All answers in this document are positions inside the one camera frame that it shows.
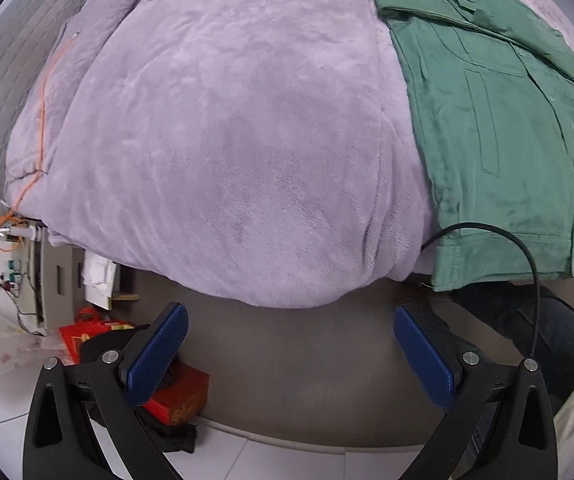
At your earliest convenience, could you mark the white bedside cabinet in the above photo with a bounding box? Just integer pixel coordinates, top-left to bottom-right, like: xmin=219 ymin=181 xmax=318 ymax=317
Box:
xmin=30 ymin=230 xmax=88 ymax=336

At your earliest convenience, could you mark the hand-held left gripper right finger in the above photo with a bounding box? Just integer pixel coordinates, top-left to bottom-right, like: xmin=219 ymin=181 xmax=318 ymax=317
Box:
xmin=393 ymin=304 xmax=559 ymax=480

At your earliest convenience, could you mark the white paper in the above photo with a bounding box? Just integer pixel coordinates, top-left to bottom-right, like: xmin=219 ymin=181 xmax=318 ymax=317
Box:
xmin=81 ymin=252 xmax=118 ymax=309

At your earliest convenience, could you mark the person's leg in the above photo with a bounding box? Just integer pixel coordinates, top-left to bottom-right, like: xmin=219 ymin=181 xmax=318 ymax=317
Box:
xmin=447 ymin=282 xmax=574 ymax=403

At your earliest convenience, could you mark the brown bed base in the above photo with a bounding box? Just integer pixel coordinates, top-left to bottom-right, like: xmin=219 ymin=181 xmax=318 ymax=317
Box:
xmin=112 ymin=260 xmax=574 ymax=456

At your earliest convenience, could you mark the red gift bag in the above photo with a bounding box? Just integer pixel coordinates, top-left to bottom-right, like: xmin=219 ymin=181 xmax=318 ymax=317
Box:
xmin=60 ymin=319 xmax=138 ymax=367

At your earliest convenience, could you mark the black cable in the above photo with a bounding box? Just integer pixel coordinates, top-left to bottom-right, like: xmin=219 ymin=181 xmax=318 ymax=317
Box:
xmin=421 ymin=222 xmax=574 ymax=361

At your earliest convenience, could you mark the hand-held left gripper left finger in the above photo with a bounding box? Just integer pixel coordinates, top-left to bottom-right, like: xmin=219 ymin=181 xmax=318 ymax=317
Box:
xmin=23 ymin=301 xmax=189 ymax=480

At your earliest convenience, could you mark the green work jacket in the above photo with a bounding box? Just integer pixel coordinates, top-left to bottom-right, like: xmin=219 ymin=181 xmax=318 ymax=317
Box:
xmin=357 ymin=0 xmax=574 ymax=293

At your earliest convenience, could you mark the white power strip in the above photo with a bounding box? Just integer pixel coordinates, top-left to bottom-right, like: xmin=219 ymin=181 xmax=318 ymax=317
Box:
xmin=0 ymin=255 xmax=25 ymax=291

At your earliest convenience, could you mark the orange cable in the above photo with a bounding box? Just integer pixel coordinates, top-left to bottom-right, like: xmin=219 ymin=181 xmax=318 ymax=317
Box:
xmin=0 ymin=30 xmax=75 ymax=256

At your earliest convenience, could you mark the red box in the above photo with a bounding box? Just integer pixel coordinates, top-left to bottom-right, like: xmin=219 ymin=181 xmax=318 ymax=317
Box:
xmin=144 ymin=362 xmax=211 ymax=426
xmin=80 ymin=330 xmax=199 ymax=453

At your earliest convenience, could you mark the purple plush blanket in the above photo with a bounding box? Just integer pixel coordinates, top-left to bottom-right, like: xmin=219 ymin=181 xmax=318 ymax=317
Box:
xmin=4 ymin=0 xmax=574 ymax=309

